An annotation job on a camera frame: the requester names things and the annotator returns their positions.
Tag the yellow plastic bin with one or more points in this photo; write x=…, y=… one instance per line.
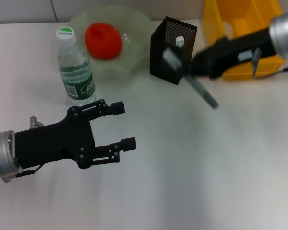
x=244, y=14

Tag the clear glass fruit bowl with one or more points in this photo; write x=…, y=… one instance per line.
x=132, y=48

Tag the black mesh pen holder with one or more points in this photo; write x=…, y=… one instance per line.
x=168, y=64

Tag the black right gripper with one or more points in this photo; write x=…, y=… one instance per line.
x=230, y=52

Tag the white paper ball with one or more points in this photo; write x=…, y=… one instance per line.
x=228, y=28

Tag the green pen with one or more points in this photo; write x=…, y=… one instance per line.
x=180, y=41

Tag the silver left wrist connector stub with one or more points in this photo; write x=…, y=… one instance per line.
x=34, y=122

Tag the clear water bottle green label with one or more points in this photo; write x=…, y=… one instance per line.
x=79, y=81

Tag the grey marker pen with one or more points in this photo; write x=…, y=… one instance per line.
x=205, y=94

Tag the orange fruit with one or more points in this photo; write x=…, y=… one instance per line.
x=103, y=40

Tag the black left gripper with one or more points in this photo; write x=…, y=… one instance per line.
x=52, y=141

